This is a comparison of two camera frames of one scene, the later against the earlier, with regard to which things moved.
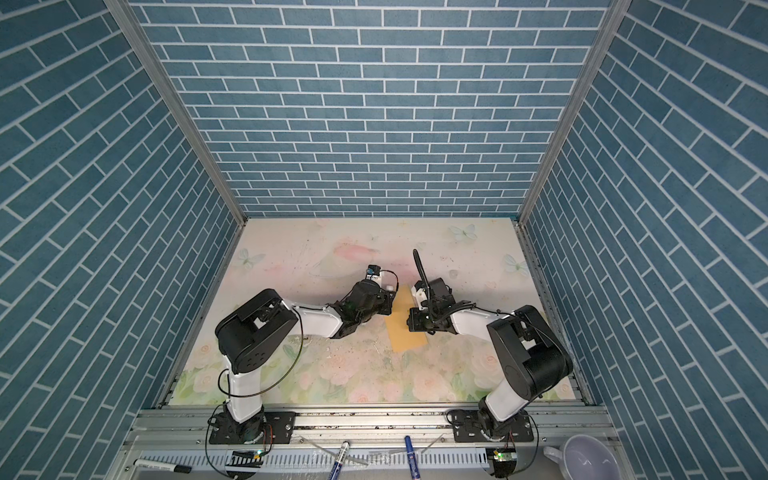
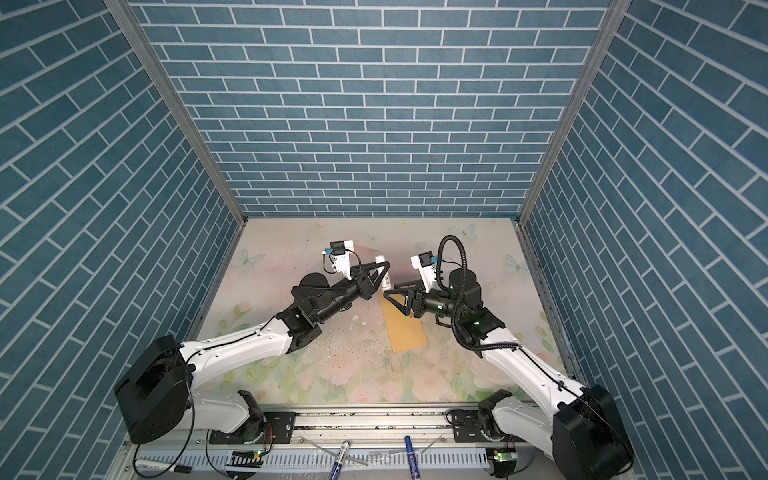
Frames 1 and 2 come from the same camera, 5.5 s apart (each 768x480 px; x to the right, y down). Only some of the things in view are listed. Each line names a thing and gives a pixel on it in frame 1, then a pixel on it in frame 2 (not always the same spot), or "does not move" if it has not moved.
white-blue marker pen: x=339 y=461 does not move
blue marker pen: x=413 y=464 does not move
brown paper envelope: x=402 y=338 does not move
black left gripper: x=386 y=301 → x=362 y=283
